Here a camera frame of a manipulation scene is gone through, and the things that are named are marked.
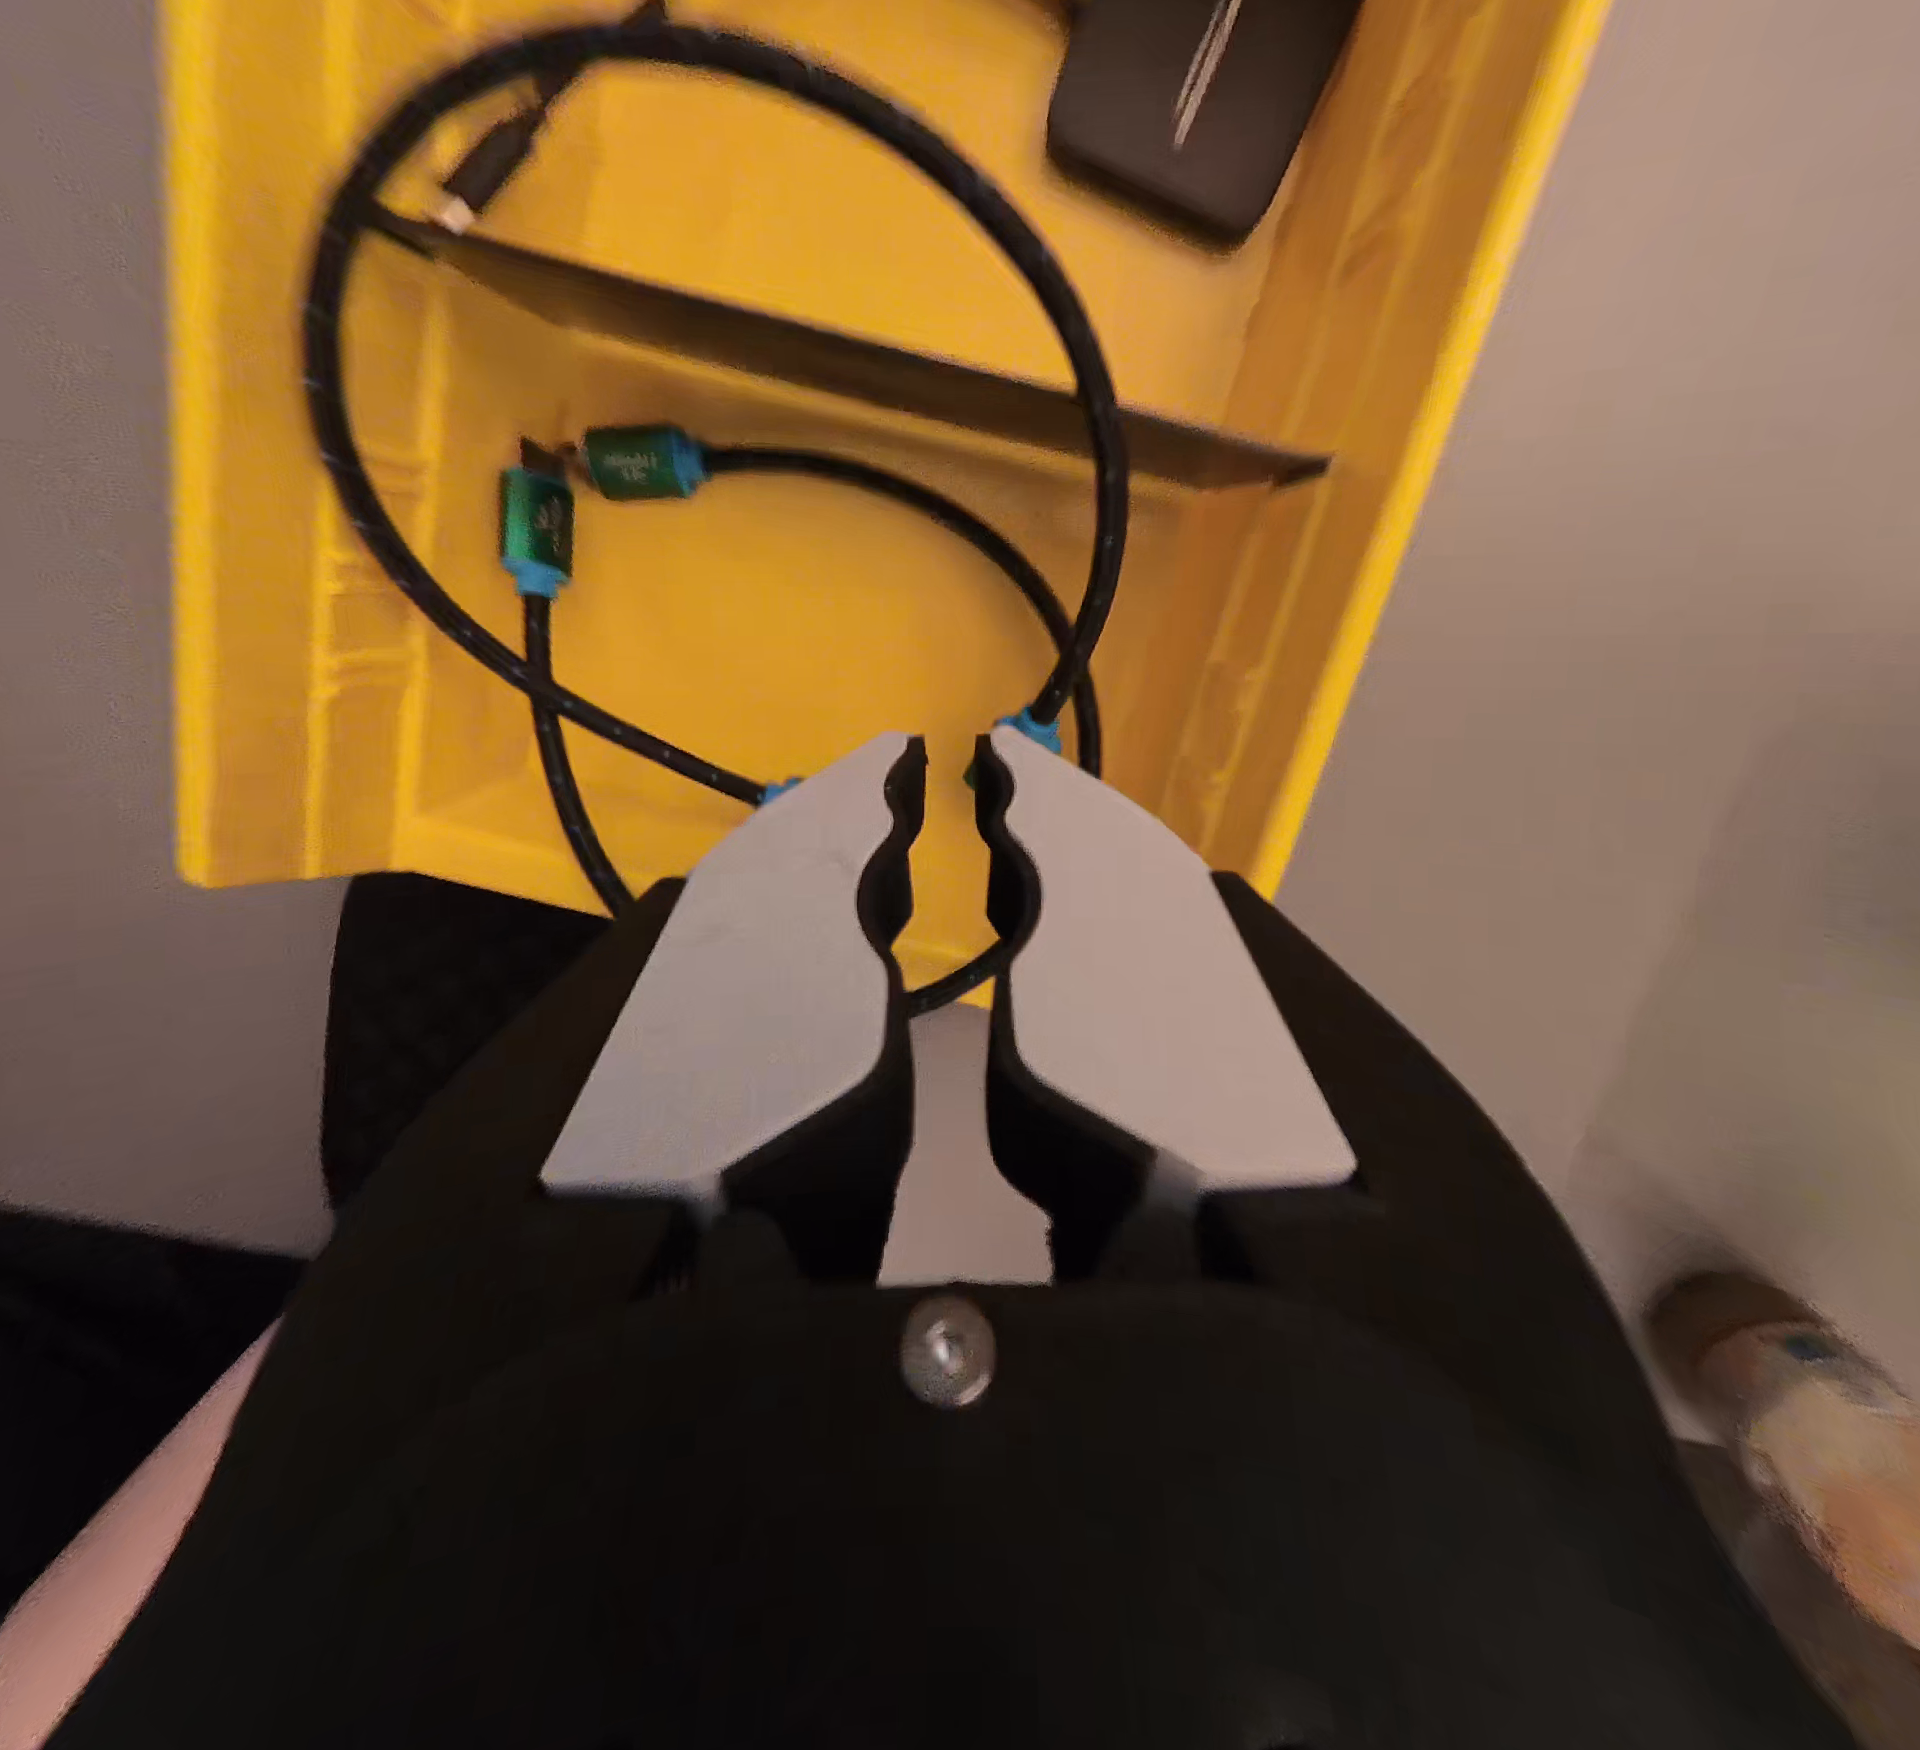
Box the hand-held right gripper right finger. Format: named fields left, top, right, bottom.
left=978, top=724, right=1360, bottom=1198

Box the clear bottle brown cap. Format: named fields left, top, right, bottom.
left=1642, top=1270, right=1920, bottom=1641

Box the black bin divider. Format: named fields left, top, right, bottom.
left=368, top=202, right=1332, bottom=493

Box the black square hdmi hub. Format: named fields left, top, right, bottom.
left=433, top=0, right=1369, bottom=255

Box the black mesh cushion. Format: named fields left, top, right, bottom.
left=315, top=873, right=638, bottom=1214

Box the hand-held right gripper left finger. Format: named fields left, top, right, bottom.
left=537, top=733, right=924, bottom=1210

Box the yellow plastic bin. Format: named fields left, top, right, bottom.
left=151, top=0, right=1678, bottom=976

